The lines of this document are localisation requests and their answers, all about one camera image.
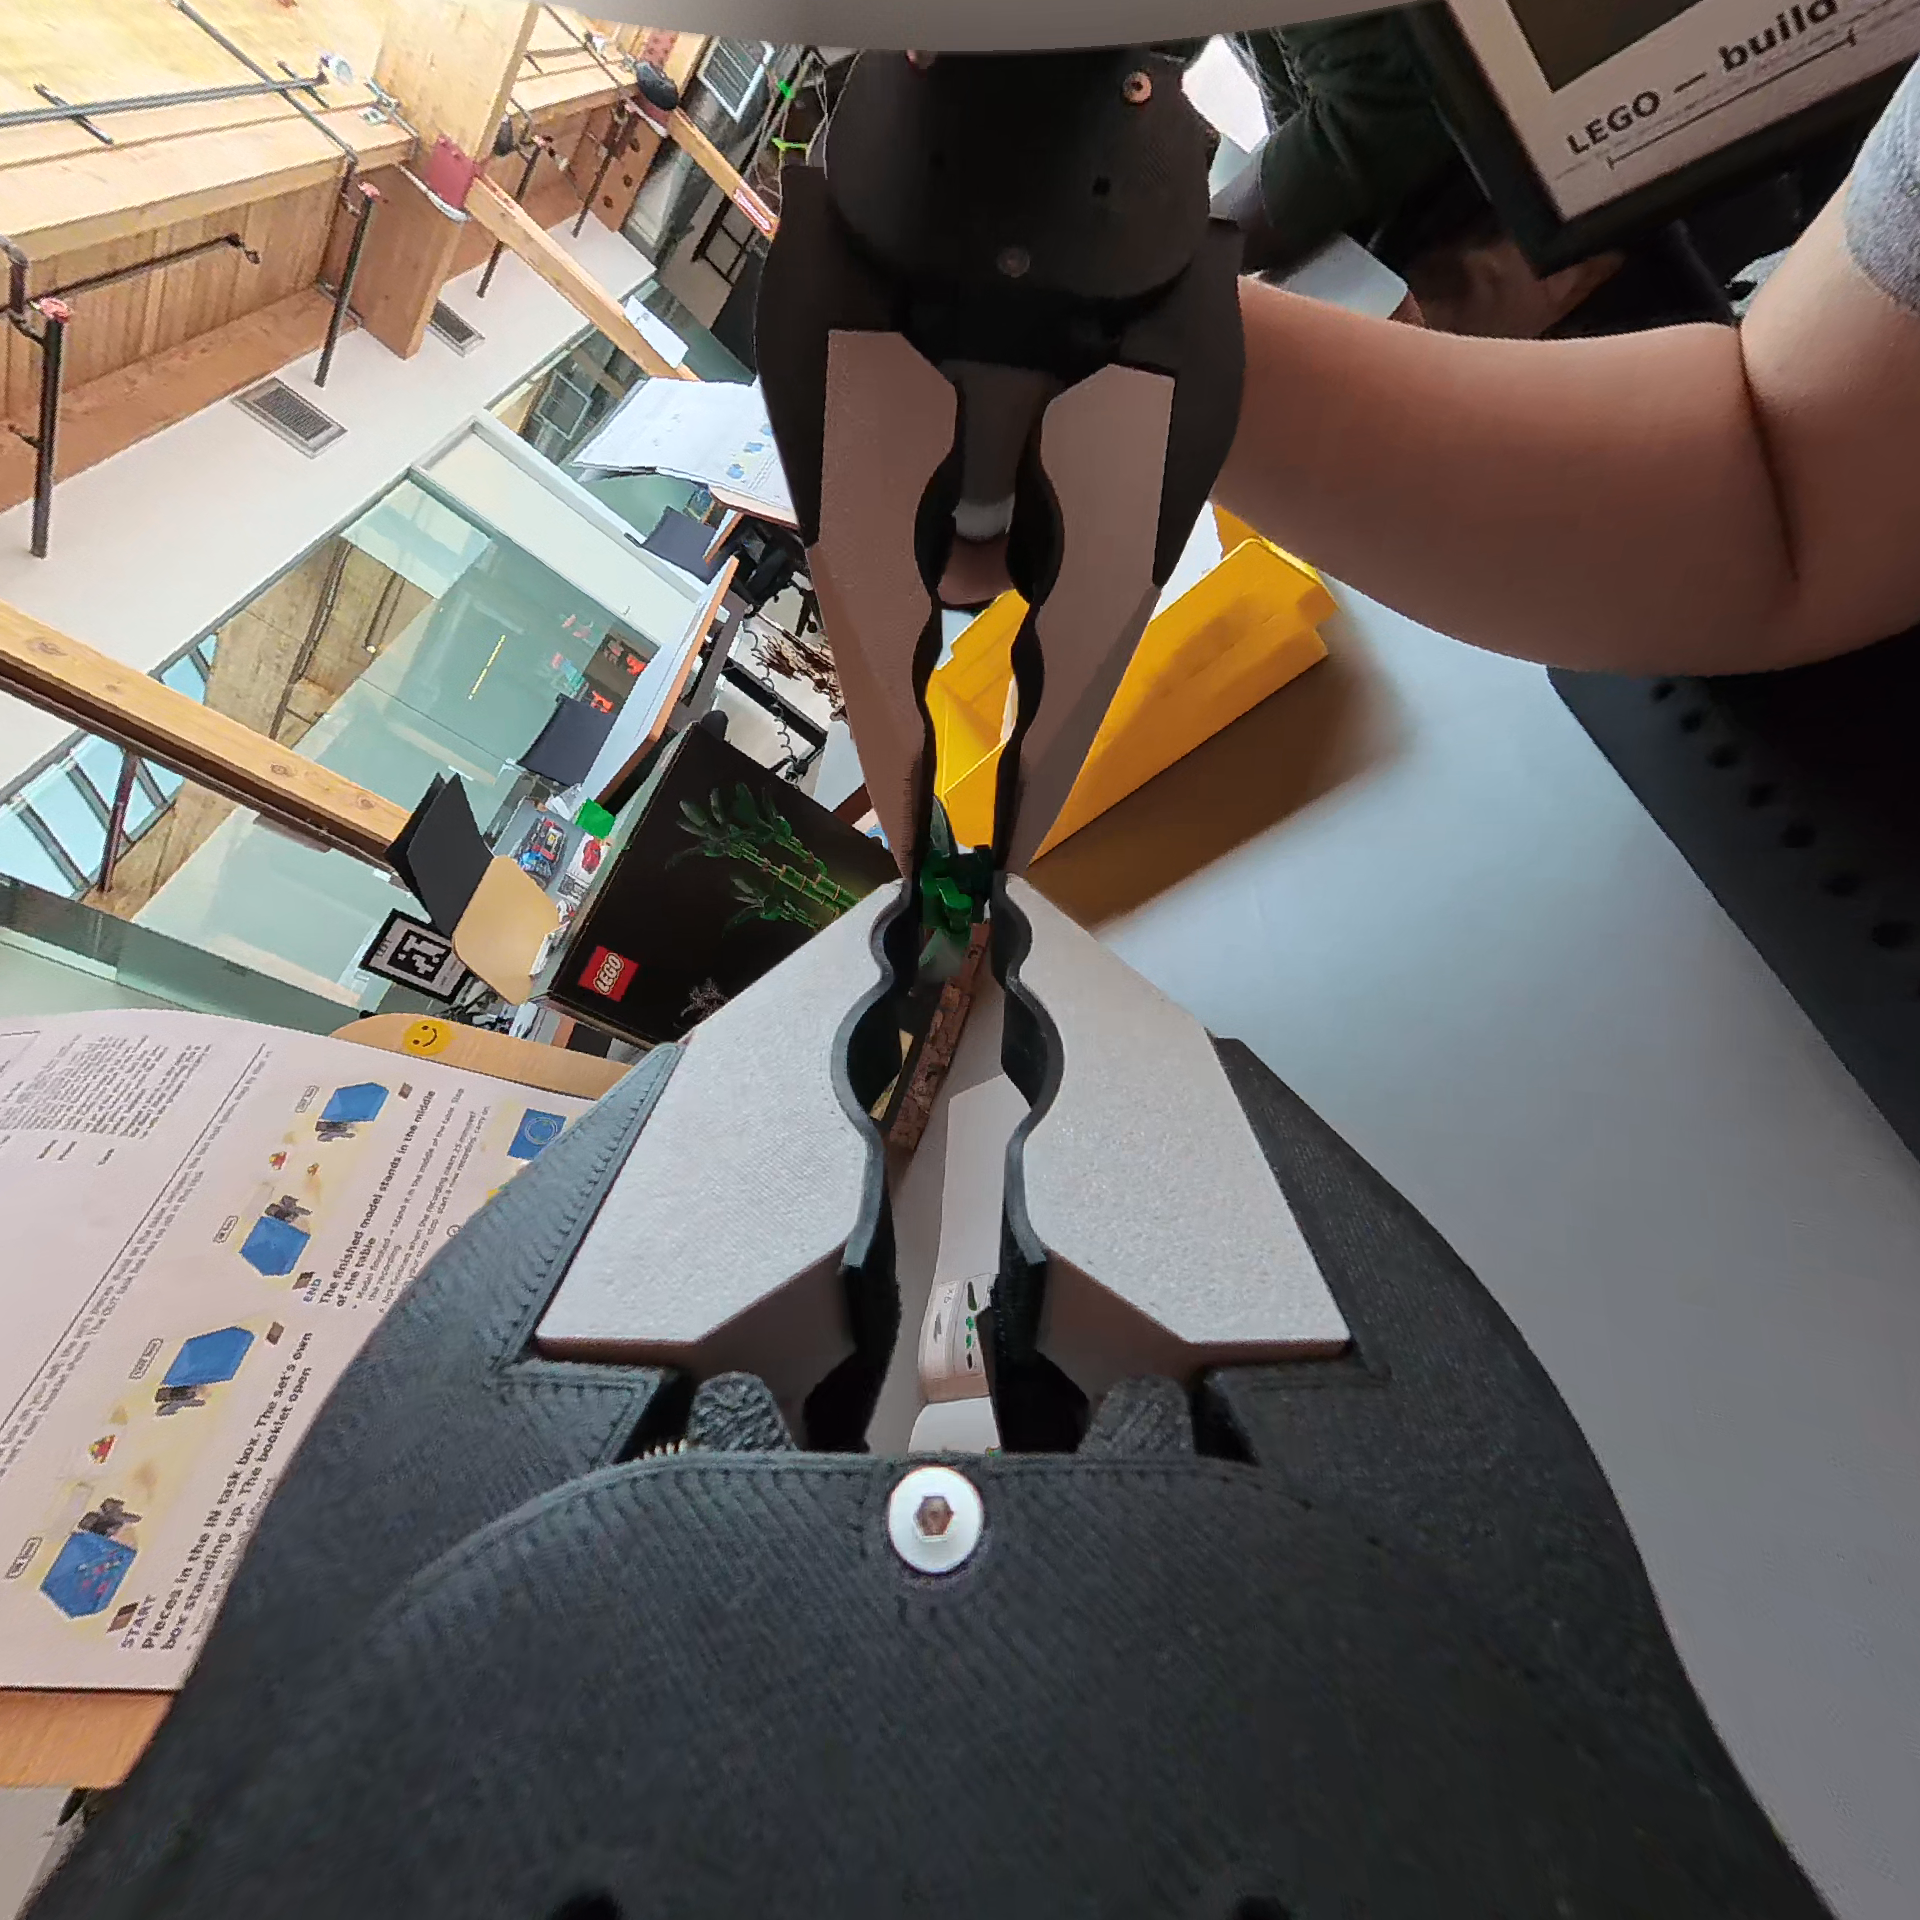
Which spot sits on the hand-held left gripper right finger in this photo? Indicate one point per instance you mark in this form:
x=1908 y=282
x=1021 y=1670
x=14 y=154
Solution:
x=1184 y=1202

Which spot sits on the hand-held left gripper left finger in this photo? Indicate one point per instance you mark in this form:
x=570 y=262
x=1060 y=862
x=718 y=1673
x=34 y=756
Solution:
x=704 y=1202

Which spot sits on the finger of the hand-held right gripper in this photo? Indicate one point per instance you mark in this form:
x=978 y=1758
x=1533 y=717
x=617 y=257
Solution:
x=1101 y=524
x=878 y=524

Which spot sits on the dark green lego leaf piece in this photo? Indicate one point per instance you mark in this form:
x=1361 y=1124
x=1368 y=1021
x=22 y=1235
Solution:
x=948 y=886

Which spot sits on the person's right forearm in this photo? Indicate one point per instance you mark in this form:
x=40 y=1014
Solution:
x=1500 y=452

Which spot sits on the black lego bamboo box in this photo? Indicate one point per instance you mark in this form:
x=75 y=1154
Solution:
x=704 y=901

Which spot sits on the yellow plastic bin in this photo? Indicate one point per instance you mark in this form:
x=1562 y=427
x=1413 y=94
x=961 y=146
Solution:
x=1201 y=661

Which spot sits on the black office chair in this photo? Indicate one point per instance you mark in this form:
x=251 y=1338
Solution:
x=690 y=542
x=570 y=745

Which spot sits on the distant instruction sheet stand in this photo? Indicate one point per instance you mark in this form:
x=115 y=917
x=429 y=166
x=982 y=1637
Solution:
x=690 y=443

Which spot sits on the desk with wooden edge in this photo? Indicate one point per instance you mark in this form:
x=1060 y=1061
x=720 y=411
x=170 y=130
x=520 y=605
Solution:
x=674 y=676

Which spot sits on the small white device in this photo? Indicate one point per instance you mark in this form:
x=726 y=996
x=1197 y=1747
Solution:
x=955 y=1330

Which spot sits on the brown speckled block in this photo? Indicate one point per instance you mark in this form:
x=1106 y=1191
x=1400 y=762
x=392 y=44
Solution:
x=930 y=1050

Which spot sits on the small printed tag sign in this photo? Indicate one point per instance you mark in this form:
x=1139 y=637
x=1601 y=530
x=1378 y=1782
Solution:
x=412 y=957

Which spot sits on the black stand panel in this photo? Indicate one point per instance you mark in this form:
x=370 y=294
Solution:
x=442 y=855

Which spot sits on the printed instruction sheet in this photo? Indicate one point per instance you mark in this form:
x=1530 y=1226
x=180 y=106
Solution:
x=180 y=1276

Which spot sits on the framed tag sign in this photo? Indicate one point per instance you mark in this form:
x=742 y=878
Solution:
x=1651 y=121

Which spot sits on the black perforated chair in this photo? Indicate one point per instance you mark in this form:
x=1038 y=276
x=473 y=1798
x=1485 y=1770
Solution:
x=1770 y=841

